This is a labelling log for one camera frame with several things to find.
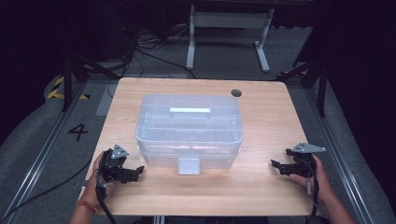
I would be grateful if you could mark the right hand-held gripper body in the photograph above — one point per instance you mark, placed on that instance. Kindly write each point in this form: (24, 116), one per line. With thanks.
(303, 163)

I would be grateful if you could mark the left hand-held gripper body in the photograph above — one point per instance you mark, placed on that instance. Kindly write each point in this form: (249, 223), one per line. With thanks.
(112, 163)

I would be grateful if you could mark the clear plastic storage box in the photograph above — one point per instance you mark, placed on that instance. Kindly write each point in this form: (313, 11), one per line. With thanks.
(189, 132)

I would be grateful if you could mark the person's right hand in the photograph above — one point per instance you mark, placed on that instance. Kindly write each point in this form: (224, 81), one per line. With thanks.
(323, 186)

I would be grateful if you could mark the person's left hand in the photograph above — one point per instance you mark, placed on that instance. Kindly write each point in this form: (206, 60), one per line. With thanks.
(91, 189)

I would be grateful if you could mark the black tripod stand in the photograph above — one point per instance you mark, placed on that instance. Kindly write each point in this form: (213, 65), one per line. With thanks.
(321, 90)
(69, 81)

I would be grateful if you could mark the dark round table grommet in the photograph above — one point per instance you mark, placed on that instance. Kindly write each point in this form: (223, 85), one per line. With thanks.
(236, 93)

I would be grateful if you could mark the yellow black hazard tape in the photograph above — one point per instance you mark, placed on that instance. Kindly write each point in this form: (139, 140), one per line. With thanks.
(56, 93)

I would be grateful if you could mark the aluminium floor rail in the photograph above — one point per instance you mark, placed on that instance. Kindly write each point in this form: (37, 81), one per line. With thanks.
(342, 155)
(40, 155)

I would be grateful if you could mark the white metal table frame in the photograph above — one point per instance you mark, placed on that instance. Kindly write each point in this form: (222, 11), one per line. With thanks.
(229, 20)

